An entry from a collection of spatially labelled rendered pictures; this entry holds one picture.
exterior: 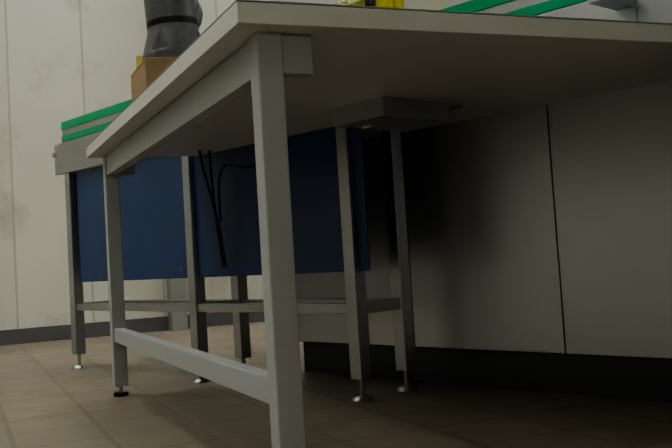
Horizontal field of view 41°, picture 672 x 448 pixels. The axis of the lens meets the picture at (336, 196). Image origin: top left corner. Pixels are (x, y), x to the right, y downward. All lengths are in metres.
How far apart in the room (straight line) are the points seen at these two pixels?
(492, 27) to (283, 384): 0.65
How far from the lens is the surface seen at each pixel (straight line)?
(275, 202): 1.33
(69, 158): 3.64
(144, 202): 3.18
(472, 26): 1.48
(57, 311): 5.22
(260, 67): 1.35
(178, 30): 2.07
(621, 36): 1.65
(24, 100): 5.29
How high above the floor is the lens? 0.38
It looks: 4 degrees up
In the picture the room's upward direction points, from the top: 4 degrees counter-clockwise
